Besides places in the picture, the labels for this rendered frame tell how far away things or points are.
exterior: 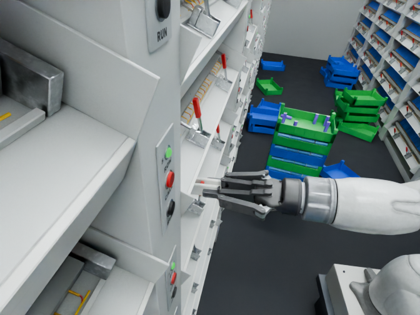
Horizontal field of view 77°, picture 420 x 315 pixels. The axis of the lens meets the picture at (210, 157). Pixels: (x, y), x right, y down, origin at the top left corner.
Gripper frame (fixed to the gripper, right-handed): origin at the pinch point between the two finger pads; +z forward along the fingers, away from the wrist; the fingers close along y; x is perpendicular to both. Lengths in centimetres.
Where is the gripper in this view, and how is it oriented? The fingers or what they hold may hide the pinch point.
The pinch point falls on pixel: (204, 186)
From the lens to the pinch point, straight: 58.7
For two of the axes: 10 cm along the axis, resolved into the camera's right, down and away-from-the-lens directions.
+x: -0.6, -8.0, -5.9
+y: 2.2, -5.9, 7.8
